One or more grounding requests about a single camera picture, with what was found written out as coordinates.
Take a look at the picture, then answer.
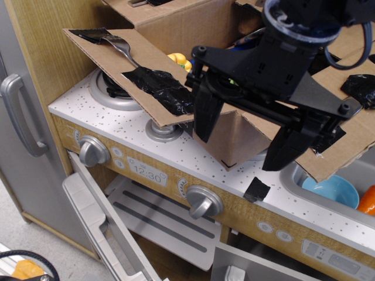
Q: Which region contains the blue object in box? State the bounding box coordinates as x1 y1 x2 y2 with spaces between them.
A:
227 27 266 50

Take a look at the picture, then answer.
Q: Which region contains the orange object bottom left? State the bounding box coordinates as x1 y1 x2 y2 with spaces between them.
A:
11 259 45 280

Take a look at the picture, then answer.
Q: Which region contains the silver stove burner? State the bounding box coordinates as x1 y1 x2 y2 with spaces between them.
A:
89 68 141 111

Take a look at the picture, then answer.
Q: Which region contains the blue plastic bowl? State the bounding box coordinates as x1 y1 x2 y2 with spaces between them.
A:
302 175 360 209

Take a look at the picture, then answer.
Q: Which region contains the white oven rack shelf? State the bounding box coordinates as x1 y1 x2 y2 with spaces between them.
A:
104 175 221 271

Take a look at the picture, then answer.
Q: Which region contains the toy kitchen stove unit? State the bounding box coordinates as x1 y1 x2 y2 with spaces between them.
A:
49 69 374 280

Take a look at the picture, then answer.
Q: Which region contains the yellow toy food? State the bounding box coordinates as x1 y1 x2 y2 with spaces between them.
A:
168 53 192 72

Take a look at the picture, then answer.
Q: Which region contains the grey toy fridge door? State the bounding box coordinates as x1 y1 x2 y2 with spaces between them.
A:
1 1 94 256

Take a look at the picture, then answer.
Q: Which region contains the black tape piece on counter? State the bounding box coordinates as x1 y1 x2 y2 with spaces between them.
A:
243 177 271 203

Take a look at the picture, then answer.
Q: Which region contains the silver right stove knob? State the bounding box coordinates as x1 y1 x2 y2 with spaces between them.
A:
186 185 224 219

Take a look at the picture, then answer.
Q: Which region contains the silver stove knob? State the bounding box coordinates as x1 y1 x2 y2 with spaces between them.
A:
79 135 111 167
186 185 224 219

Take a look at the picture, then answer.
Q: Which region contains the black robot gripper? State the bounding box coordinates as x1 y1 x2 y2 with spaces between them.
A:
186 35 361 172

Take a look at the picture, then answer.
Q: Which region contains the aluminium frame rail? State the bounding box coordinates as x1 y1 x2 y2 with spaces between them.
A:
1 255 36 278

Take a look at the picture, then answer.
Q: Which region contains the black tape on flap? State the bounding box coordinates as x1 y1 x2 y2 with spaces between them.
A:
340 74 374 109
121 66 195 116

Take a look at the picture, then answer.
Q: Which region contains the black tape on right flap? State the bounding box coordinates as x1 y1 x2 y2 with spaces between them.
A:
340 74 374 109

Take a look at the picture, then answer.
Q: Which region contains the large cardboard box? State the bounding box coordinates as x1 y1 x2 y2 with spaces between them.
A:
65 1 374 180

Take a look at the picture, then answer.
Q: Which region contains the silver fridge door handle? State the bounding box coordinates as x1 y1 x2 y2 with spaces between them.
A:
1 73 49 157

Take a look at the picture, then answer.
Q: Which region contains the black tape on left flap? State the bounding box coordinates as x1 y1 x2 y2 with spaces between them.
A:
121 66 195 116

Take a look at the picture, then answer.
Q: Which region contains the grey toy oven door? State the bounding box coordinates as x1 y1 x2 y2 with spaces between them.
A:
62 151 161 280

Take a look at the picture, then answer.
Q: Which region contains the black tape at fork tines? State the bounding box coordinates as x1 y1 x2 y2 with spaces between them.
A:
77 28 111 44

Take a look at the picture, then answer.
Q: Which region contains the black tape under right flap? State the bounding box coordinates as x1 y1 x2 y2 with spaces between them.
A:
311 126 346 155

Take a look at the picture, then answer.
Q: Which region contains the grey lower cabinet door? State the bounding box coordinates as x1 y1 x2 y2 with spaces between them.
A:
210 242 315 281

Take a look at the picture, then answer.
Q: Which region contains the orange toy vegetable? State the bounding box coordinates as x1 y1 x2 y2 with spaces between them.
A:
357 185 375 216

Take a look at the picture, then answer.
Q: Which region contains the small silver burner disc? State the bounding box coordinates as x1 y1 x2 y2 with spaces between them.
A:
145 120 183 143

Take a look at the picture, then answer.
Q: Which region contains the silver left stove knob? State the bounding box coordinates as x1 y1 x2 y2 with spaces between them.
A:
79 135 111 167

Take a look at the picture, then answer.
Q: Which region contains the black cable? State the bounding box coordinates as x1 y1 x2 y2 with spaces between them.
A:
323 20 374 70

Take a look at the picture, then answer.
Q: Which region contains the silver metal fork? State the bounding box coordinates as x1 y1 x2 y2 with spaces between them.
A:
101 35 140 67

